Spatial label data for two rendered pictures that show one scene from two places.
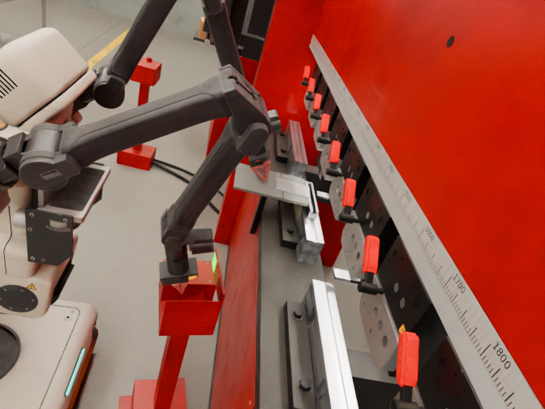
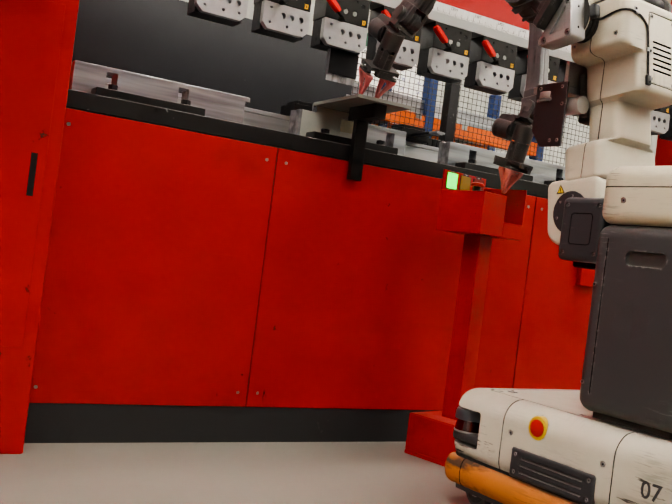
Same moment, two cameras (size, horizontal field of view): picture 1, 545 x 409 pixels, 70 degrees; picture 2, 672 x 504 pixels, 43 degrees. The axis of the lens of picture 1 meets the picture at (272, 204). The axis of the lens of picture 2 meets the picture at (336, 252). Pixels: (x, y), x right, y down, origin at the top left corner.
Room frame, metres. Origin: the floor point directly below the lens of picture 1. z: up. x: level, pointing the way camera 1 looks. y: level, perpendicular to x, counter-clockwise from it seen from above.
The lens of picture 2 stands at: (2.05, 2.38, 0.56)
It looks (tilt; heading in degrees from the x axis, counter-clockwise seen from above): 0 degrees down; 251
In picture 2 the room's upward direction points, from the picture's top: 7 degrees clockwise
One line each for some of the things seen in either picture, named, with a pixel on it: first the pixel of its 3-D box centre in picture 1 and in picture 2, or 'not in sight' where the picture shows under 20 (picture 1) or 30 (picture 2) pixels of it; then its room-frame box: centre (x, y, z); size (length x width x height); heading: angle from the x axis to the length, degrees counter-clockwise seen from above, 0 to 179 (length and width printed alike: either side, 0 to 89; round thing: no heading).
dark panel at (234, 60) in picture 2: not in sight; (209, 73); (1.58, -0.57, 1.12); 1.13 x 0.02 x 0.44; 11
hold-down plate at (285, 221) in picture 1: (286, 219); (352, 145); (1.20, -0.07, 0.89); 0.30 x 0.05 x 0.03; 11
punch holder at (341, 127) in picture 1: (345, 149); (393, 38); (1.08, -0.15, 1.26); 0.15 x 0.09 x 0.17; 11
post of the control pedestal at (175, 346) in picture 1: (172, 360); (467, 326); (0.86, 0.16, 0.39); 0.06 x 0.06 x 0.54; 24
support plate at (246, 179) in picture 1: (271, 183); (361, 105); (1.22, 0.03, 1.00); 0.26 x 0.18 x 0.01; 101
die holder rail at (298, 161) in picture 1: (294, 148); (161, 98); (1.79, -0.01, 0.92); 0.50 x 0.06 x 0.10; 11
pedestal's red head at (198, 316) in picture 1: (189, 290); (482, 205); (0.86, 0.16, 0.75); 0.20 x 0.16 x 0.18; 24
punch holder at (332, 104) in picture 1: (335, 124); (340, 23); (1.28, -0.11, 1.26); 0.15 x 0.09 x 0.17; 11
